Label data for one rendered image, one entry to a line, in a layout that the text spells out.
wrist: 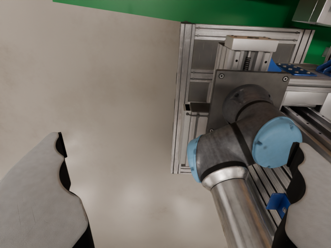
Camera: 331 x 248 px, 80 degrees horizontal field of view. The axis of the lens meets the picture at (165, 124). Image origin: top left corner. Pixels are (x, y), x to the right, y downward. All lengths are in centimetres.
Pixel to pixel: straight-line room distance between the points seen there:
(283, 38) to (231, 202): 129
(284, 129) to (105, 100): 156
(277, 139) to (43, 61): 177
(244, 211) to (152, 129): 154
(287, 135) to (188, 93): 110
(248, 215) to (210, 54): 118
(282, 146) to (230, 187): 15
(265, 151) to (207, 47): 106
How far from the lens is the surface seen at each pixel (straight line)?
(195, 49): 145
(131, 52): 167
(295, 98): 87
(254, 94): 62
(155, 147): 202
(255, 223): 45
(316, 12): 124
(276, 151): 51
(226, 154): 49
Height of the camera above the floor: 163
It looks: 61 degrees down
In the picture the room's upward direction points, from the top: 178 degrees counter-clockwise
